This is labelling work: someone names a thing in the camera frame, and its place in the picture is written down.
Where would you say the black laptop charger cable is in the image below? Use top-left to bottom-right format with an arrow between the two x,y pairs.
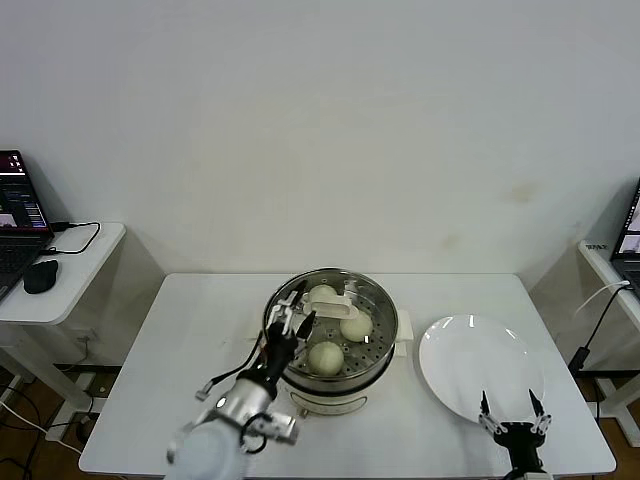
38,220 -> 102,257

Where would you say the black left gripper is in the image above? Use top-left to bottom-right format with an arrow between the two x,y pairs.
259,279 -> 317,389

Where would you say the perforated steel steamer basket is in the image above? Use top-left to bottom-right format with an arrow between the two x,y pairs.
248,267 -> 415,394

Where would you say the cream electric cooker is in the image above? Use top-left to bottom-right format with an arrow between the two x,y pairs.
249,319 -> 414,419

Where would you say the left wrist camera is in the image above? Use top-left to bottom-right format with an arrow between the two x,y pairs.
247,410 -> 302,447

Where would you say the white steamed baozi bun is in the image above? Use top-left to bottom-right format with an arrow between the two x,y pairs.
306,283 -> 340,306
339,313 -> 374,343
306,341 -> 345,379

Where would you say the dark grey laptop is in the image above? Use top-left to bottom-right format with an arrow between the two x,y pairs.
609,174 -> 640,292

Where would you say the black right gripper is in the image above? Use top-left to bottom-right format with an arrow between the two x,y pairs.
478,388 -> 554,471

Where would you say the white floor cable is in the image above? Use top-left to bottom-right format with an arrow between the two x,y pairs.
0,399 -> 84,456

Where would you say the black cable with adapter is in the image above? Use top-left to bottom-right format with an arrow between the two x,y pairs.
568,283 -> 632,375

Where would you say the white round plate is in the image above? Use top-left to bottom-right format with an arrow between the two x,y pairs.
417,313 -> 546,427

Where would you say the black laptop red screen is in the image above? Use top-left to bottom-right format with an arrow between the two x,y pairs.
0,149 -> 55,304

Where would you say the black cable white connector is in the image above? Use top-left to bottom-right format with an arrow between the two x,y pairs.
194,344 -> 265,401

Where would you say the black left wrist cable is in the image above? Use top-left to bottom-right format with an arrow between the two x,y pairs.
238,413 -> 274,454

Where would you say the black floor cable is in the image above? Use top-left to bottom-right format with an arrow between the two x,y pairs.
0,372 -> 99,451

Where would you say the black computer mouse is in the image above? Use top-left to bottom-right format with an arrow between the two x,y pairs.
23,259 -> 60,296

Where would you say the white side table rounded corner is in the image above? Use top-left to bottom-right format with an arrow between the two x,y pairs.
0,222 -> 127,416

